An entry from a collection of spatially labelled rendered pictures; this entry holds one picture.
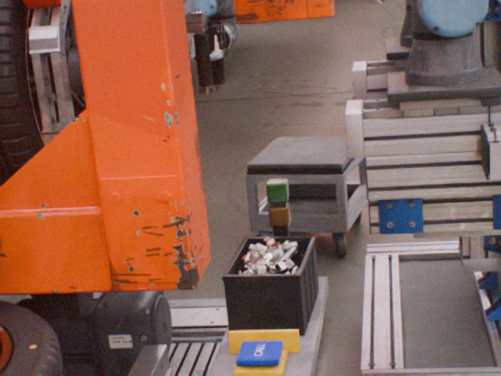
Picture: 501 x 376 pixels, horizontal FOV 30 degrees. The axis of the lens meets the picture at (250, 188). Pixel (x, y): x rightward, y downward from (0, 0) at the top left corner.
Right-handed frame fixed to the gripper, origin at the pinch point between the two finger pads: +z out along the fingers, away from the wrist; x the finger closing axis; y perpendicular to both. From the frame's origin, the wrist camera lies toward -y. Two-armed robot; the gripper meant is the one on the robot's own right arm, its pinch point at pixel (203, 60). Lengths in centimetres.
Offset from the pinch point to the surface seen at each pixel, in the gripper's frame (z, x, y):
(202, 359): 10, -7, -77
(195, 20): 2.5, -0.3, 10.0
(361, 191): -103, 32, -67
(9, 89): 50, -30, 4
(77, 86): 22.4, -25.4, -0.9
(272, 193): 54, 23, -19
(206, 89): 2.2, 0.4, -7.2
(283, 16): -347, -22, -28
